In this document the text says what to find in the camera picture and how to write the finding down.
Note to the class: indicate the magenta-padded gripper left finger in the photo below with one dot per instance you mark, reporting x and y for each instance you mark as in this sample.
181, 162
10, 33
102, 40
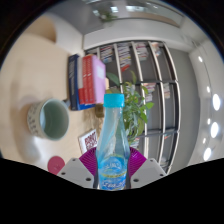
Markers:
76, 171

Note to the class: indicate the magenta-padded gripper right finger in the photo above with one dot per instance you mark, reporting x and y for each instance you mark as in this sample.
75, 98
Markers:
148, 170

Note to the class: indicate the clear bottle with blue cap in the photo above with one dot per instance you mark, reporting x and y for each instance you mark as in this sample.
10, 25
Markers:
112, 156

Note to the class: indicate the flat round red coaster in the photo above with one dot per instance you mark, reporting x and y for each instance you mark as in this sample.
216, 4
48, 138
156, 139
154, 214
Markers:
55, 164

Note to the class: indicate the open white booklet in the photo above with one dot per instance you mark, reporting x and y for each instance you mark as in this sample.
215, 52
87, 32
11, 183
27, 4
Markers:
88, 141

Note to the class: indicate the green potted plant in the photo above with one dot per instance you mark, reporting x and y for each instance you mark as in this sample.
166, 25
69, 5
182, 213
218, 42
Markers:
136, 106

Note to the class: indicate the patterned ceramic mug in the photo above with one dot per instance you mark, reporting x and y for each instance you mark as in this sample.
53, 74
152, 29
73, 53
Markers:
35, 118

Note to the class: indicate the red book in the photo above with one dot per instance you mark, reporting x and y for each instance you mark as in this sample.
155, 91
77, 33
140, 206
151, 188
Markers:
90, 80
82, 80

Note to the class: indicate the pink book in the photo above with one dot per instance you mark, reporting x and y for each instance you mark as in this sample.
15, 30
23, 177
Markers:
99, 80

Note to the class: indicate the round ceiling lights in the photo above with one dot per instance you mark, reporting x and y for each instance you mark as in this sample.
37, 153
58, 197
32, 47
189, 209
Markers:
216, 101

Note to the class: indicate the round-backed wooden chair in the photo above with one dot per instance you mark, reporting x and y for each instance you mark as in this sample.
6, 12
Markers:
41, 30

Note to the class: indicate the small green window plant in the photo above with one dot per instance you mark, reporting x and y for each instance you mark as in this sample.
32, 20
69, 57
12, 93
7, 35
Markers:
107, 16

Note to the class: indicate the grey wall shelf unit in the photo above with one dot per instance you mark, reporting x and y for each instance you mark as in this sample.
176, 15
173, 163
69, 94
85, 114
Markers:
160, 100

